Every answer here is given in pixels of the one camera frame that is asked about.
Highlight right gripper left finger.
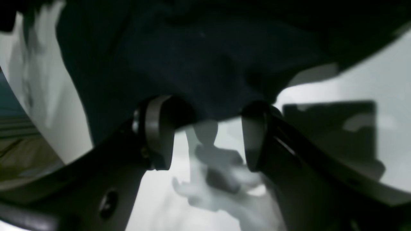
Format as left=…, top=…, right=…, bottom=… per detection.
left=0, top=95, right=193, bottom=231

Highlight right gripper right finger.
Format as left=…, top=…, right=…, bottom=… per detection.
left=241, top=101, right=411, bottom=231

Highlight black t-shirt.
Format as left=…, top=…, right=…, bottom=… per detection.
left=56, top=0, right=410, bottom=144

